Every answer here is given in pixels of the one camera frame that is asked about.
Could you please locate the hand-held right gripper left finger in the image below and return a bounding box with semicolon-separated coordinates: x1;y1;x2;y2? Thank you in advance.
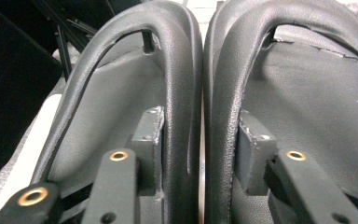
127;105;166;198

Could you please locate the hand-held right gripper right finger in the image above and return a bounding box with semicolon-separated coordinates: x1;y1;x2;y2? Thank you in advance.
234;110;278;196

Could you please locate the black slipper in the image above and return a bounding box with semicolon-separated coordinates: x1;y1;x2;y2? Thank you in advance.
32;0;205;224
202;0;358;224

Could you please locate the white plastic shoe box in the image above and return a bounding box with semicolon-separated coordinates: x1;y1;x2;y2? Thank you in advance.
0;0;358;220

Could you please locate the black metal stand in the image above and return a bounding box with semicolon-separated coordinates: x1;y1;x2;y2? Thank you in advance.
31;0;98;82

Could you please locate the dark curtain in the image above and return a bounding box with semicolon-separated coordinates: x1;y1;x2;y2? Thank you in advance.
0;0;63;185

